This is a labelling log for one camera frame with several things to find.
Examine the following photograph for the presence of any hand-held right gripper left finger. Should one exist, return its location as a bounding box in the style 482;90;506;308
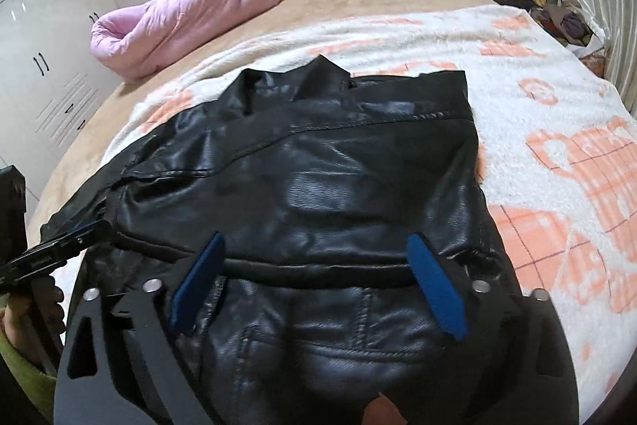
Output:
54;232;227;425

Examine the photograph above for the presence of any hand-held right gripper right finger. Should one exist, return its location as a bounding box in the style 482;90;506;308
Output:
405;232;580;425

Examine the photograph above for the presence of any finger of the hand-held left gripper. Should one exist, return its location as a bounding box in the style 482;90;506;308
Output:
0;220;114;295

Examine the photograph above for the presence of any black leather jacket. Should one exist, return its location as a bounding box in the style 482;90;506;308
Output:
40;55;526;425

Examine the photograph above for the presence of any person's left hand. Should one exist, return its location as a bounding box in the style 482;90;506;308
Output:
0;278;66;356

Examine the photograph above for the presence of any person's green garment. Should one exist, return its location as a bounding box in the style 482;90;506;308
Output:
0;330;57;422

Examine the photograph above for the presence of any white wardrobe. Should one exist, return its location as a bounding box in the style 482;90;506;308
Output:
0;0;127;207

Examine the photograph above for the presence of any white orange printed blanket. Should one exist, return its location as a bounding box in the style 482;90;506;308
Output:
50;4;637;425

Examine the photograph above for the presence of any pink quilted jacket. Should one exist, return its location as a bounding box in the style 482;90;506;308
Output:
90;0;285;81

